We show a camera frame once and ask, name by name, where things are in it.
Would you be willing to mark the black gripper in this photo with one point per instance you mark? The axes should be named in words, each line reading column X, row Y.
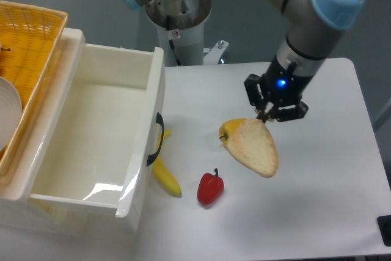
column 285, row 87

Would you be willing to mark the triangle bread slice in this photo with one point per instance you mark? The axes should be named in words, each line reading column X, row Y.
column 255, row 148

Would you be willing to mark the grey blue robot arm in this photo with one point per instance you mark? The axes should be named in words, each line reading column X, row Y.
column 316, row 27

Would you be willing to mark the white upper drawer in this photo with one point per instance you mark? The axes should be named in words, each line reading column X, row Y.
column 96, row 160

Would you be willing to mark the white drawer cabinet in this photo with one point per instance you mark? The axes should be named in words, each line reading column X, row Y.
column 17, row 207

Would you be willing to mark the yellow bell pepper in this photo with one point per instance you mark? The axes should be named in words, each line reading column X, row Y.
column 227, row 130

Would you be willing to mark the red bell pepper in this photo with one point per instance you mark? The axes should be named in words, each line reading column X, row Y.
column 211, row 186

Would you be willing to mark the yellow banana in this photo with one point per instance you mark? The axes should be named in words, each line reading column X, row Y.
column 165, row 179

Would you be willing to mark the black object at table edge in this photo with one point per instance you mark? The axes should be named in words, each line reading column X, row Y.
column 384, row 224

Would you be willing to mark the yellow woven basket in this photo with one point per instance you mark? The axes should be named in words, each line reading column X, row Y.
column 31, row 34

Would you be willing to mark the white plate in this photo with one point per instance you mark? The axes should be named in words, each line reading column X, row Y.
column 11, row 110

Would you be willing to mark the white metal bracket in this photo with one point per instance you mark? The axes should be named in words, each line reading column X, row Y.
column 215, row 55

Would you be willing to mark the black drawer handle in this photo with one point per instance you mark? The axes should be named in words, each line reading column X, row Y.
column 157, row 140

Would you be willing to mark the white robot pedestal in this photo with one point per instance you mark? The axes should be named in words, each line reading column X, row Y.
column 180, row 28

